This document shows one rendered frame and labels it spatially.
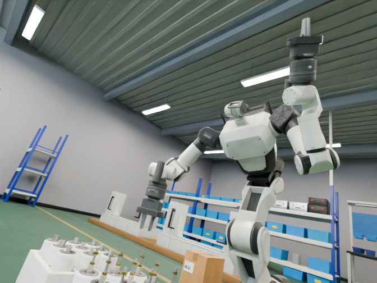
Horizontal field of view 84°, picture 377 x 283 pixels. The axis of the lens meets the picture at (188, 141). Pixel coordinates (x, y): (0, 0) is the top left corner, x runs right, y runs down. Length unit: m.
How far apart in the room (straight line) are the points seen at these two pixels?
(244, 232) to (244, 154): 0.37
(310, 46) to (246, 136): 0.45
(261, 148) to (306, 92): 0.34
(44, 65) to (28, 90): 0.88
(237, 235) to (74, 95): 7.01
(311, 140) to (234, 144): 0.37
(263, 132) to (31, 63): 7.08
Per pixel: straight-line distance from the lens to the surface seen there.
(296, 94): 0.84
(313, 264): 5.34
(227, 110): 1.09
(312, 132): 0.86
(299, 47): 0.88
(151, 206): 0.96
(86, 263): 1.33
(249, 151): 1.09
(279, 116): 1.07
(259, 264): 1.15
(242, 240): 1.10
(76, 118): 7.47
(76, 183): 7.38
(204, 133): 1.18
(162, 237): 3.73
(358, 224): 6.59
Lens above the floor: 0.52
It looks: 21 degrees up
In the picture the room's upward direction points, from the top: 14 degrees clockwise
